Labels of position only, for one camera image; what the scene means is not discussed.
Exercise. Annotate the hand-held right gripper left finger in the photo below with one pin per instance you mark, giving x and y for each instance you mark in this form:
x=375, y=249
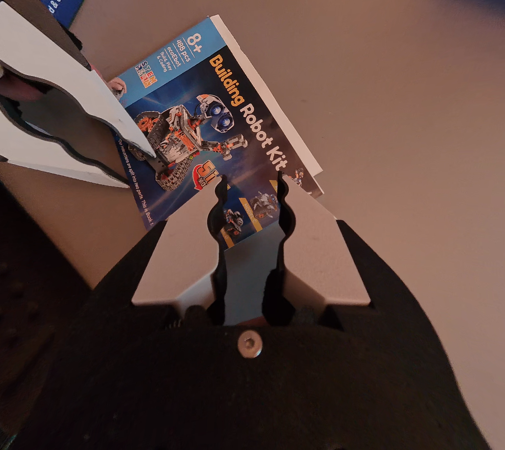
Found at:
x=177, y=260

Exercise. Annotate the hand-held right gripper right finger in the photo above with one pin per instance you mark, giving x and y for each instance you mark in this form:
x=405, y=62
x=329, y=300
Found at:
x=323, y=260

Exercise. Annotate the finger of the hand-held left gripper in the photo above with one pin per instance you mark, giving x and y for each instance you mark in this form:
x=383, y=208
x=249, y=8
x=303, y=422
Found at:
x=39, y=154
x=59, y=63

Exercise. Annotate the blue robot kit booklet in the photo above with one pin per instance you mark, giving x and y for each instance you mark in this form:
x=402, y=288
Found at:
x=279, y=118
x=189, y=75

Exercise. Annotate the person's left hand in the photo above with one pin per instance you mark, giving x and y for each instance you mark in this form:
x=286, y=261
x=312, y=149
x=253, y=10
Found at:
x=15, y=87

